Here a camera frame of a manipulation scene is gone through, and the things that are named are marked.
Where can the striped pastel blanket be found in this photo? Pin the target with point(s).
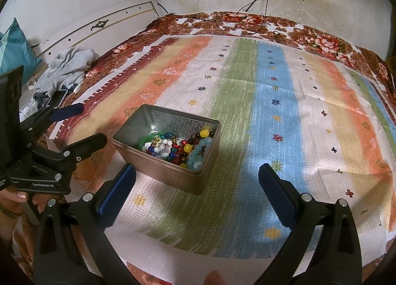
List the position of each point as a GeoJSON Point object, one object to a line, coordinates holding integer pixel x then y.
{"type": "Point", "coordinates": [278, 118]}

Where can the person's bare leg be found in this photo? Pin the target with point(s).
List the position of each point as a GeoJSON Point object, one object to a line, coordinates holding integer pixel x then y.
{"type": "Point", "coordinates": [214, 278]}

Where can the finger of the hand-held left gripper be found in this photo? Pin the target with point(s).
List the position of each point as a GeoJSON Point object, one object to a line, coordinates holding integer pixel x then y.
{"type": "Point", "coordinates": [69, 110]}
{"type": "Point", "coordinates": [89, 144]}

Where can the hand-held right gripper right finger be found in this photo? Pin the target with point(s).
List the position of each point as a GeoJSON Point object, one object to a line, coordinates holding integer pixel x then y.
{"type": "Point", "coordinates": [275, 195]}

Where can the embossed metal tin box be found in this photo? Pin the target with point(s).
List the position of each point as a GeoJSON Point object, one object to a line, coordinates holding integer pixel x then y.
{"type": "Point", "coordinates": [161, 175]}

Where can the teal pillow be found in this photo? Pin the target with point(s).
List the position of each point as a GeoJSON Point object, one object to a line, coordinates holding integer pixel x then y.
{"type": "Point", "coordinates": [15, 47]}

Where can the white bed headboard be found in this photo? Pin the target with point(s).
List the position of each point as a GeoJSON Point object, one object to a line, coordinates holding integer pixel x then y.
{"type": "Point", "coordinates": [92, 22]}

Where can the silver smartphone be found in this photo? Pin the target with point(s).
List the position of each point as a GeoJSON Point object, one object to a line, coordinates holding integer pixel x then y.
{"type": "Point", "coordinates": [57, 98]}

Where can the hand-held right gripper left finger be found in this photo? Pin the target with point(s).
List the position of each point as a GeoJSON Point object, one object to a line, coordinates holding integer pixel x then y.
{"type": "Point", "coordinates": [117, 195]}

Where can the striped colourful blanket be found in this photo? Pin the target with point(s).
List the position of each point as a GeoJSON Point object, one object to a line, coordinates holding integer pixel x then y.
{"type": "Point", "coordinates": [309, 34]}

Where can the green jade bangle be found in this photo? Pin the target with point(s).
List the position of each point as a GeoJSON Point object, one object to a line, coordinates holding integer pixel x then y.
{"type": "Point", "coordinates": [144, 142]}

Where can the person's left forearm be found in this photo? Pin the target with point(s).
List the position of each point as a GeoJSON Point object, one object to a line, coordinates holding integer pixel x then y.
{"type": "Point", "coordinates": [5, 229]}

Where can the person's left hand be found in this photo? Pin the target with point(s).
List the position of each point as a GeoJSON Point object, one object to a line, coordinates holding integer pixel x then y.
{"type": "Point", "coordinates": [14, 200]}

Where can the grey crumpled clothing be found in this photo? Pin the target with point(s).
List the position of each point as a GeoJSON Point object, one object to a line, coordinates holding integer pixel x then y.
{"type": "Point", "coordinates": [66, 65]}

